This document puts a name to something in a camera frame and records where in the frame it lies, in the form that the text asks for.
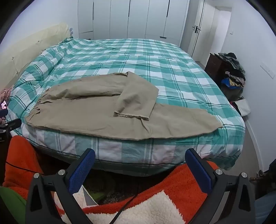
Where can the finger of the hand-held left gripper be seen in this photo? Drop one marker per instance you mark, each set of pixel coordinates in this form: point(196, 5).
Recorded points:
point(13, 125)
point(3, 113)

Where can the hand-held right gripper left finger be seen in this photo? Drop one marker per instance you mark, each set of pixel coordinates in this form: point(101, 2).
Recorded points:
point(83, 170)

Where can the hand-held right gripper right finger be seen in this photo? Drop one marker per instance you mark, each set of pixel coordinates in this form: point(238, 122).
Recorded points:
point(198, 172)

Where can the beige pants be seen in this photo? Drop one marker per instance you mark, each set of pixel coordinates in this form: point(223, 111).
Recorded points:
point(86, 120)

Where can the pink floral cloth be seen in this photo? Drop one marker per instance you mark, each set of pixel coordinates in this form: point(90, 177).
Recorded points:
point(5, 93)

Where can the orange and white fleece garment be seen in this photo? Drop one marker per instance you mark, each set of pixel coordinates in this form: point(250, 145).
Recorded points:
point(21, 161)

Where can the green cloth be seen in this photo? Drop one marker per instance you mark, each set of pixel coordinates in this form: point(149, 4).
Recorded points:
point(10, 204)

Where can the cream padded headboard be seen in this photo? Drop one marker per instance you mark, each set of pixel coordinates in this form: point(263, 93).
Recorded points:
point(32, 47)

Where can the white bag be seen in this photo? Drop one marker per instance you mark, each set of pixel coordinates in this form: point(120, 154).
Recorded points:
point(243, 107)

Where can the pile of dark clothes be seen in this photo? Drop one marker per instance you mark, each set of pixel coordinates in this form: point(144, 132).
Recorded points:
point(235, 79)

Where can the dark wooden dresser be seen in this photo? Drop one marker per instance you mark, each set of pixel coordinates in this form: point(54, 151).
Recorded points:
point(213, 64)

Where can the green plaid blanket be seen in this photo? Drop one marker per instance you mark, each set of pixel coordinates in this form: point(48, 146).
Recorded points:
point(151, 62)

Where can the white door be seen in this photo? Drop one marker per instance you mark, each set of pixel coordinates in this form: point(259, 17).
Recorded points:
point(199, 13)

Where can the white wardrobe doors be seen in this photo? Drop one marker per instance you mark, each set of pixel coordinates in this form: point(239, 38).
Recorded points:
point(138, 19)

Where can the white wall plate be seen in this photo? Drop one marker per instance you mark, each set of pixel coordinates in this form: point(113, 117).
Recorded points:
point(267, 69)

